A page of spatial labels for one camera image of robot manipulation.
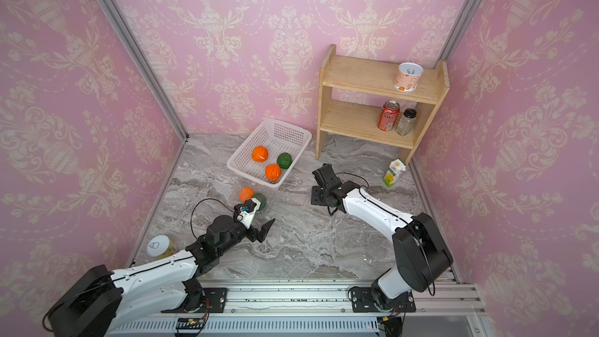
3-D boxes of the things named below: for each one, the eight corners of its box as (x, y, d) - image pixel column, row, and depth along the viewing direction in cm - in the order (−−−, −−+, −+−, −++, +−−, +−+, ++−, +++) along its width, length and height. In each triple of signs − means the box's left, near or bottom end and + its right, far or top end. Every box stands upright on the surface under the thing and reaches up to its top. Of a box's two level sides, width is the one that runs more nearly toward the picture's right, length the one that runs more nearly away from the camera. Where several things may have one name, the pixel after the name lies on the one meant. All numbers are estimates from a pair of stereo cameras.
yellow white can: (151, 261, 84) (141, 256, 79) (159, 241, 89) (150, 235, 84) (173, 261, 84) (165, 256, 79) (180, 241, 89) (173, 235, 84)
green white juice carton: (384, 187, 103) (393, 168, 92) (381, 178, 106) (390, 158, 95) (396, 187, 103) (406, 168, 92) (393, 178, 106) (403, 158, 95)
